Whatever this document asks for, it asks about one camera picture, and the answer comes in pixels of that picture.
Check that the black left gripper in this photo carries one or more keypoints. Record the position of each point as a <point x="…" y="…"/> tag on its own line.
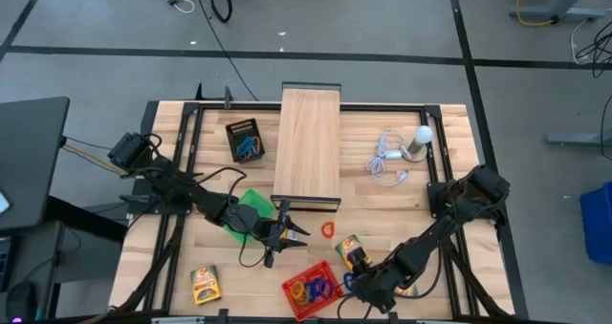
<point x="253" y="226"/>

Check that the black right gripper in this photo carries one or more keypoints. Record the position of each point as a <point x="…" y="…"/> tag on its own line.
<point x="380" y="286"/>

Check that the green plastic basket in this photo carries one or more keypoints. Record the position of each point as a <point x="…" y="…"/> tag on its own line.
<point x="255" y="202"/>

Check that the green coil wristband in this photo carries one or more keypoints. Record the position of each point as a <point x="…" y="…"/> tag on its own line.
<point x="306" y="301"/>

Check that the red plastic basket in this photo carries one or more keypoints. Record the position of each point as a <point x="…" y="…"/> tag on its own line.
<point x="303" y="313"/>

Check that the blue rubber band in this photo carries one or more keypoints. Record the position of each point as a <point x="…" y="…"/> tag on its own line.
<point x="248" y="142"/>
<point x="241" y="149"/>

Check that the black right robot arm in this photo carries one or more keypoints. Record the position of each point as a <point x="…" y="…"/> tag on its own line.
<point x="430" y="247"/>

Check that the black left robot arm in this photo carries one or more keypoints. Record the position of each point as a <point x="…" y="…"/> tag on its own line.
<point x="177" y="190"/>

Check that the black side desk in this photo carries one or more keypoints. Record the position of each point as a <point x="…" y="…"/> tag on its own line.
<point x="28" y="161"/>

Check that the long wooden box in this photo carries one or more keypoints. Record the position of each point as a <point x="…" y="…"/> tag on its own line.
<point x="306" y="142"/>

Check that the black plastic basket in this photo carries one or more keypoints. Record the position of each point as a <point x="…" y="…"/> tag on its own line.
<point x="244" y="123"/>

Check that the silver aluminium bar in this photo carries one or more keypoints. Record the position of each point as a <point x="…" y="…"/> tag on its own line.
<point x="177" y="320"/>

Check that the blue plastic bin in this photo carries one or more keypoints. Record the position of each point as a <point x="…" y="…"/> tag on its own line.
<point x="597" y="223"/>

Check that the grey metal stand foot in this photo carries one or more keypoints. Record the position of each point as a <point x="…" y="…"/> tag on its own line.
<point x="559" y="12"/>
<point x="574" y="139"/>

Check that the black computer mouse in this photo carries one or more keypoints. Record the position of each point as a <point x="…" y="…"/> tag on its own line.
<point x="21" y="302"/>

